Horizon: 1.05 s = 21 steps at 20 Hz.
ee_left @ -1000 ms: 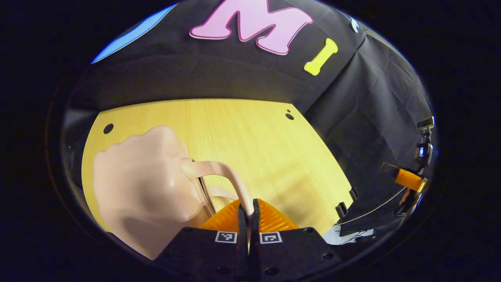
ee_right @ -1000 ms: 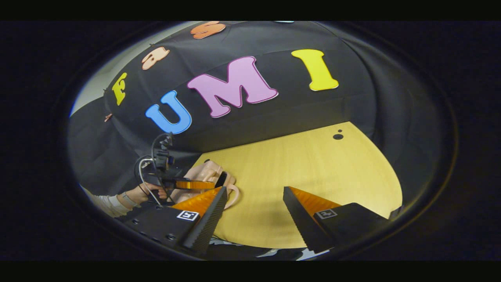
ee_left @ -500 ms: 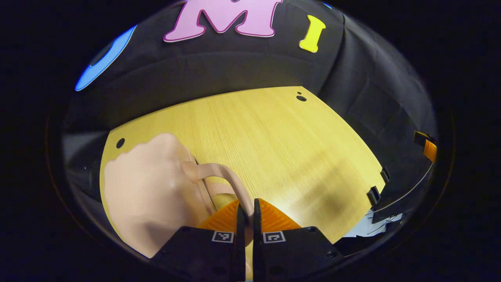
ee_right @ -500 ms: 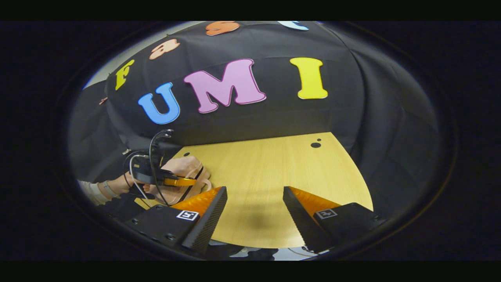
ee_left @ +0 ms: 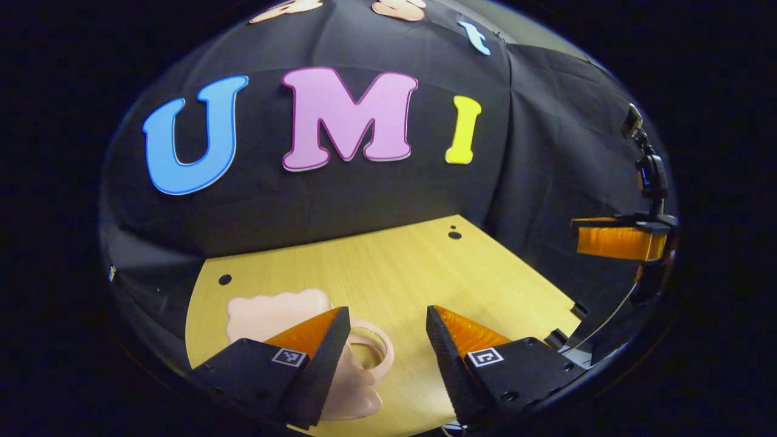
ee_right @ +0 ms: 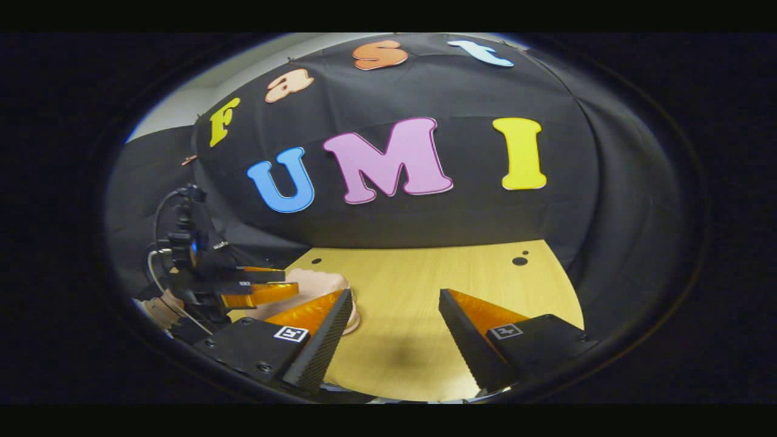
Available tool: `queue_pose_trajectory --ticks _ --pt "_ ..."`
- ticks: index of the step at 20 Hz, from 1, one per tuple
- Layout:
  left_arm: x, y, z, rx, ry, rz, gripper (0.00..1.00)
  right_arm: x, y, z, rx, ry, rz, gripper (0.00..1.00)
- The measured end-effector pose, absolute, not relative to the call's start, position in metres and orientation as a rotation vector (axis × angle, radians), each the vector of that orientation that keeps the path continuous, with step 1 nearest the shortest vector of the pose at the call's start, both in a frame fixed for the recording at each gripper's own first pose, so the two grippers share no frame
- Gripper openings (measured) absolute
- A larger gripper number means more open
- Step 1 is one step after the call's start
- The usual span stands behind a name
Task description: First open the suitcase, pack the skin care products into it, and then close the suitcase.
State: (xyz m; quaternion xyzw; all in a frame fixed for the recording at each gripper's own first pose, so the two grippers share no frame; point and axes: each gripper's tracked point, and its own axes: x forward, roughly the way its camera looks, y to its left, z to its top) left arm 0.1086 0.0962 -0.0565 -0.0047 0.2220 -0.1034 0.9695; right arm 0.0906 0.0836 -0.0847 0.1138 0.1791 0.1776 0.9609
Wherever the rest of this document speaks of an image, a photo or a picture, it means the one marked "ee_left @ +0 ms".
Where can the pink suitcase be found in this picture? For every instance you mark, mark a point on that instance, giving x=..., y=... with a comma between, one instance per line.
x=273, y=312

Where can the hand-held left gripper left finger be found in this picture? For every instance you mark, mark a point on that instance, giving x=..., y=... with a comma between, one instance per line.
x=322, y=370

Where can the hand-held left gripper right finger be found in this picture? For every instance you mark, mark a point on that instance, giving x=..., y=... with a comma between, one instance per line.
x=455, y=370

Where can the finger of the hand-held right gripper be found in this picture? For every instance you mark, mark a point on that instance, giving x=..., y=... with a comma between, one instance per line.
x=613, y=241

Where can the black table clamp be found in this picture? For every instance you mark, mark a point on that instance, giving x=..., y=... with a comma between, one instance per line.
x=580, y=309
x=555, y=338

